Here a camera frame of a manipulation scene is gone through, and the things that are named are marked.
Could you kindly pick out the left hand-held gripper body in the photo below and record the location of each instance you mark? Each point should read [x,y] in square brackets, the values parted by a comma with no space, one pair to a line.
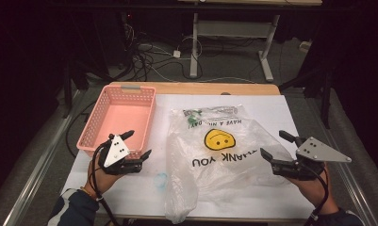
[116,152]

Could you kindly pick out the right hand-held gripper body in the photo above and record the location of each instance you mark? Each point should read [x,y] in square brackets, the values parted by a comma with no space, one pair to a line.
[318,150]

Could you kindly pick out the pink plastic basket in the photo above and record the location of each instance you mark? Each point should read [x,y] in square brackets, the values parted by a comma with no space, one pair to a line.
[123,116]

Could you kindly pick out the clear plastic bag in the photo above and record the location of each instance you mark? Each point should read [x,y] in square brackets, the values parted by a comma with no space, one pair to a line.
[227,179]

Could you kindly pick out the person's left hand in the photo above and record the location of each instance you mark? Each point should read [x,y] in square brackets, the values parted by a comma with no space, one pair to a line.
[98,180]

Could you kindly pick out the person's right hand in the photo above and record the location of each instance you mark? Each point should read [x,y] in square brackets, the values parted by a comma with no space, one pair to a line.
[318,193]

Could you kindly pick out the white board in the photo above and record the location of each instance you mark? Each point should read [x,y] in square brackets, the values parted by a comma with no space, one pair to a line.
[164,103]

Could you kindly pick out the black stand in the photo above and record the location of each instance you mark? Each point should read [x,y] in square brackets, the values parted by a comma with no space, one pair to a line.
[326,100]
[67,94]

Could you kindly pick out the white floor box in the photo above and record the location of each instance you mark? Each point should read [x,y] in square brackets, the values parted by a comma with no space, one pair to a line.
[304,46]

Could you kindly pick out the white power adapter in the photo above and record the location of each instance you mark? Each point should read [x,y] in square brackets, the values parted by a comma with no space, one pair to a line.
[176,53]

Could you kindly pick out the white metal desk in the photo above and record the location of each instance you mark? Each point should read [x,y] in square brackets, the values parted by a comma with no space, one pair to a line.
[193,47]

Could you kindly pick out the metal rail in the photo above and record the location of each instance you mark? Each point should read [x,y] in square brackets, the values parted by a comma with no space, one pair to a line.
[42,169]
[347,175]

